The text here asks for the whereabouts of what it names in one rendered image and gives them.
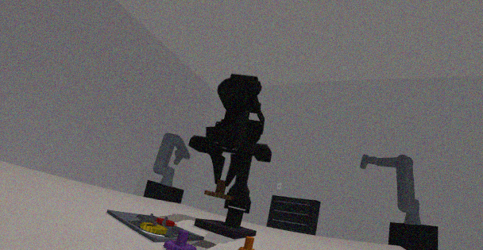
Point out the purple gear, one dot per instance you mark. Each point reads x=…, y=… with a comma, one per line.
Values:
x=180, y=243

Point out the yellow gear with black stripe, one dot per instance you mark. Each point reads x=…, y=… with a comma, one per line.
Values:
x=152, y=228

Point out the red gear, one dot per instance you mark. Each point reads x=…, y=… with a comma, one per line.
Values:
x=168, y=222

